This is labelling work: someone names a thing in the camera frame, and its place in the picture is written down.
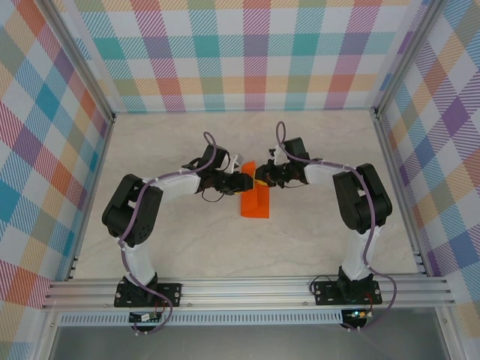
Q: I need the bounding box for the orange cloth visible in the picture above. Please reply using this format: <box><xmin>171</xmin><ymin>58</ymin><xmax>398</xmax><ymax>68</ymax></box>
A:
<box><xmin>238</xmin><ymin>161</ymin><xmax>272</xmax><ymax>220</ymax></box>

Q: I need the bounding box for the thin black right gripper wire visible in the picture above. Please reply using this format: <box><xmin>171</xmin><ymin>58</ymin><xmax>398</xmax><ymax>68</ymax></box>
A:
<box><xmin>284</xmin><ymin>175</ymin><xmax>313</xmax><ymax>190</ymax></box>

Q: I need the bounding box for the thin black gripper wire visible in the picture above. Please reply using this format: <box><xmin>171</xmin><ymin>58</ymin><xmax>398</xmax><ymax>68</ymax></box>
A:
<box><xmin>284</xmin><ymin>175</ymin><xmax>313</xmax><ymax>190</ymax></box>
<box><xmin>200</xmin><ymin>187</ymin><xmax>228</xmax><ymax>206</ymax></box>

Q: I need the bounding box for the thin black left gripper wire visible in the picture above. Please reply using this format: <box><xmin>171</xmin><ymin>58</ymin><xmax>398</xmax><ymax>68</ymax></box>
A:
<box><xmin>200</xmin><ymin>187</ymin><xmax>228</xmax><ymax>206</ymax></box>

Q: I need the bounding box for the aluminium side rail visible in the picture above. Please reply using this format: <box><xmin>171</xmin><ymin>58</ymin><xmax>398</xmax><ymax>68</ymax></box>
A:
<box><xmin>373</xmin><ymin>110</ymin><xmax>431</xmax><ymax>277</ymax></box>
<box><xmin>65</xmin><ymin>114</ymin><xmax>117</xmax><ymax>281</ymax></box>

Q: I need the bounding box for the aluminium front frame beam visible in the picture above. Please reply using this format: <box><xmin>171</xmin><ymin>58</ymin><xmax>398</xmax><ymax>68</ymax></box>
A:
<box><xmin>40</xmin><ymin>275</ymin><xmax>457</xmax><ymax>311</ymax></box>

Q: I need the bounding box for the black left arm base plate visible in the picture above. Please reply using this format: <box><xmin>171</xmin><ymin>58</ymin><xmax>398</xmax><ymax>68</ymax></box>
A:
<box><xmin>114</xmin><ymin>281</ymin><xmax>184</xmax><ymax>309</ymax></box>

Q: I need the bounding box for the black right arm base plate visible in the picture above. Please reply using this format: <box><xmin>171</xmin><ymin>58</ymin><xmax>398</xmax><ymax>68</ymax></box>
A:
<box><xmin>313</xmin><ymin>280</ymin><xmax>383</xmax><ymax>307</ymax></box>

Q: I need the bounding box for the perforated white cable tray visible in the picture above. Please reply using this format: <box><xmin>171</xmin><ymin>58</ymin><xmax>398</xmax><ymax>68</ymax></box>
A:
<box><xmin>58</xmin><ymin>313</ymin><xmax>344</xmax><ymax>326</ymax></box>

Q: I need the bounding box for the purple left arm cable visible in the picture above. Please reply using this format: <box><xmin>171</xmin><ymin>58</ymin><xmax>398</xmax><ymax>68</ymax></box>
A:
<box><xmin>118</xmin><ymin>130</ymin><xmax>232</xmax><ymax>337</ymax></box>

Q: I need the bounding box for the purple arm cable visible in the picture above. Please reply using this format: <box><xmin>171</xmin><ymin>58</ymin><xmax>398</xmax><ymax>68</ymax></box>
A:
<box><xmin>275</xmin><ymin>120</ymin><xmax>398</xmax><ymax>334</ymax></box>
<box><xmin>118</xmin><ymin>130</ymin><xmax>232</xmax><ymax>337</ymax></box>

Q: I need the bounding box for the aluminium frame post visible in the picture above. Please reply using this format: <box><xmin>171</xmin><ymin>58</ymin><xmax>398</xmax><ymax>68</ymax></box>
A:
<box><xmin>43</xmin><ymin>0</ymin><xmax>117</xmax><ymax>123</ymax></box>
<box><xmin>374</xmin><ymin>0</ymin><xmax>442</xmax><ymax>119</ymax></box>

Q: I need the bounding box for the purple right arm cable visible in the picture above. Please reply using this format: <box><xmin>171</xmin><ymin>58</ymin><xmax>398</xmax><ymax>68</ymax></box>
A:
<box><xmin>275</xmin><ymin>120</ymin><xmax>398</xmax><ymax>334</ymax></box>

